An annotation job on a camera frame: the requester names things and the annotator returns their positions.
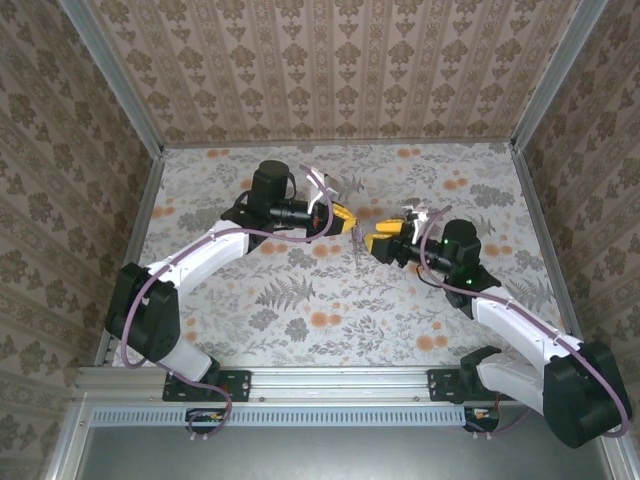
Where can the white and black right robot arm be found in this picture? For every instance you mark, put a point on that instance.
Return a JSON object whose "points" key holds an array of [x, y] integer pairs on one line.
{"points": [[510, 325]]}

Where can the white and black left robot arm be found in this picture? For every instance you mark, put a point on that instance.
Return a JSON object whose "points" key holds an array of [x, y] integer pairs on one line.
{"points": [[200, 255]]}

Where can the floral patterned table cover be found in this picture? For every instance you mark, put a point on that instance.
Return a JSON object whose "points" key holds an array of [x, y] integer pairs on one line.
{"points": [[320, 165]]}

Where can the black connector board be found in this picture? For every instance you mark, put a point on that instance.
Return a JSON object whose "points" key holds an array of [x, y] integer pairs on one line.
{"points": [[482, 419], [205, 419]]}

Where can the grey metal panel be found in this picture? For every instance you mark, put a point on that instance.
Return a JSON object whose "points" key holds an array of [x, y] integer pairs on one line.
{"points": [[325, 455]]}

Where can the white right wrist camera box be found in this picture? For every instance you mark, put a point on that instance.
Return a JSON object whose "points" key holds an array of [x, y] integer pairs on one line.
{"points": [[415, 217]]}

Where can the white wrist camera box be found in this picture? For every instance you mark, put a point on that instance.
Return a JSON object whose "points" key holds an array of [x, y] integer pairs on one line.
{"points": [[320, 182], [415, 217]]}

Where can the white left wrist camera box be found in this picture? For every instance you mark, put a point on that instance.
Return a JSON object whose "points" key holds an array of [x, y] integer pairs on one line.
{"points": [[320, 182]]}

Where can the aluminium side rail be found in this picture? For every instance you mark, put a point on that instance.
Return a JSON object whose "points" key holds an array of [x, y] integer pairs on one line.
{"points": [[148, 200], [534, 200]]}

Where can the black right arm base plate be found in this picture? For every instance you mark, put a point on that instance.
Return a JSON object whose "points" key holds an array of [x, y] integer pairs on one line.
{"points": [[440, 385]]}

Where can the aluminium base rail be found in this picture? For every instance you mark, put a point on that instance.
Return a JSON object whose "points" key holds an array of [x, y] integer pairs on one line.
{"points": [[340, 385]]}

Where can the aluminium corner post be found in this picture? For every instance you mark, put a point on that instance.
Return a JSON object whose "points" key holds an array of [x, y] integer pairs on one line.
{"points": [[116, 80], [553, 80]]}

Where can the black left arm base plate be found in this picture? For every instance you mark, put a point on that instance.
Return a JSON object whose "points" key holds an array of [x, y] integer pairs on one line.
{"points": [[240, 385]]}

